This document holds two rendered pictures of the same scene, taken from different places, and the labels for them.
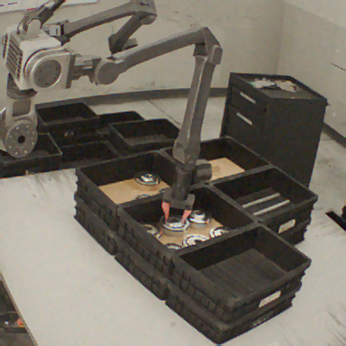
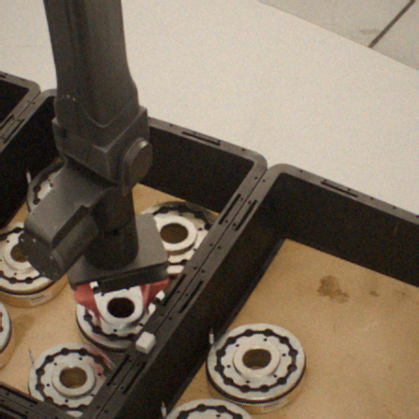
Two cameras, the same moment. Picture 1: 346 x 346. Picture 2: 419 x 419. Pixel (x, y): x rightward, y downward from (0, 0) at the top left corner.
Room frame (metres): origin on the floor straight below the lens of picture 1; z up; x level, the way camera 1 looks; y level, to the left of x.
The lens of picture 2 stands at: (2.50, -0.17, 1.86)
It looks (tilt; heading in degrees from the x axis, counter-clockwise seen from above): 48 degrees down; 163
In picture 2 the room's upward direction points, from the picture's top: 3 degrees counter-clockwise
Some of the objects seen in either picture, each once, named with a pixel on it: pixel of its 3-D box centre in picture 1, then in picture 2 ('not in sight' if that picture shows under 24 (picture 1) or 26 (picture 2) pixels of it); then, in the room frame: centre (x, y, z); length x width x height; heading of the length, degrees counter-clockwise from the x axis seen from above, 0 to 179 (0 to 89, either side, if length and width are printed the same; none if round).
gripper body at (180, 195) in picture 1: (179, 192); (108, 235); (1.75, -0.03, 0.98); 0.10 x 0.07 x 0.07; 87
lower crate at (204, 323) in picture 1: (236, 296); not in sight; (1.47, -0.28, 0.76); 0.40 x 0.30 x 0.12; 132
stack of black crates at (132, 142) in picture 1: (143, 165); not in sight; (3.11, 0.17, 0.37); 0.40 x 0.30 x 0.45; 125
